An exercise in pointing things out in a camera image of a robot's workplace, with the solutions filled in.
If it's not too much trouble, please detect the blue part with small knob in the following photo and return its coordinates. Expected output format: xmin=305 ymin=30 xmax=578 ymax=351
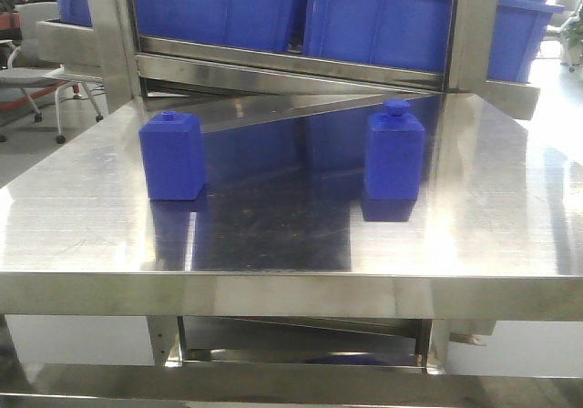
xmin=138 ymin=110 xmax=206 ymax=200

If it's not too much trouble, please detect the white potted plant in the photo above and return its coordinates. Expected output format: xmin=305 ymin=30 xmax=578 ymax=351
xmin=554 ymin=0 xmax=582 ymax=73

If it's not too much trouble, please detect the blue part with round cap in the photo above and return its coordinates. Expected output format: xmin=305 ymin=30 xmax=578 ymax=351
xmin=364 ymin=99 xmax=425 ymax=200

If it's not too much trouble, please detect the blue bin far right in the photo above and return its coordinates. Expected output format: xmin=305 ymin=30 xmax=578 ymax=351
xmin=487 ymin=0 xmax=564 ymax=83

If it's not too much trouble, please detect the blue bin centre left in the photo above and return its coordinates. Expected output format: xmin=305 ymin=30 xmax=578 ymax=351
xmin=133 ymin=0 xmax=298 ymax=53

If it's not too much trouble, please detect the stainless steel shelf rack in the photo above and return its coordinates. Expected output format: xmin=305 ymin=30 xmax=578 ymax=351
xmin=36 ymin=0 xmax=540 ymax=119

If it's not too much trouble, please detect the grey office chair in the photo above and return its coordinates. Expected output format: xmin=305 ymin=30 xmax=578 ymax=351
xmin=1 ymin=39 xmax=104 ymax=145

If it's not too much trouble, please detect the blue bin centre right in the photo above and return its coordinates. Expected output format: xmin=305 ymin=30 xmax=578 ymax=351
xmin=302 ymin=0 xmax=452 ymax=73

